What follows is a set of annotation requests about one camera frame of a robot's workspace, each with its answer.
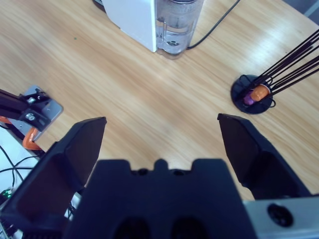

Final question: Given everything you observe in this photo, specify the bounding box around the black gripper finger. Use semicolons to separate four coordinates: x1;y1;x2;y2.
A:
217;113;312;200
0;116;107;239

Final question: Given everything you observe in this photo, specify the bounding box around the orange coffee capsule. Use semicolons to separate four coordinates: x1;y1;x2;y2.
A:
250;84;271;102

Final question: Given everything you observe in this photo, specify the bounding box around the white capsule coffee machine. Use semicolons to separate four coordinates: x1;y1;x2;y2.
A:
93;0;158;53

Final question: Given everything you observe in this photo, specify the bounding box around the orange clamp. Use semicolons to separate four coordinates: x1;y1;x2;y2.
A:
22;128;42;150

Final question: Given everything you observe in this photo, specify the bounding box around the clear water tank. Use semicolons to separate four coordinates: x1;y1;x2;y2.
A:
156;0;204;60

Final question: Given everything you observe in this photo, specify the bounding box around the thin black cable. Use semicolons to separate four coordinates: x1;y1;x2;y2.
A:
0;144;38;190

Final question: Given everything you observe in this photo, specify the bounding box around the grey mount plate black post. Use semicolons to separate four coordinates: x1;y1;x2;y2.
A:
0;84;64;140

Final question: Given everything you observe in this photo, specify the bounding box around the black wire capsule holder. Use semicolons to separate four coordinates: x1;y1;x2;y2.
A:
230;29;319;115

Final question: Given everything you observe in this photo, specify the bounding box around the black machine power cord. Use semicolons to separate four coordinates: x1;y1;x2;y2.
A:
186;0;241;49

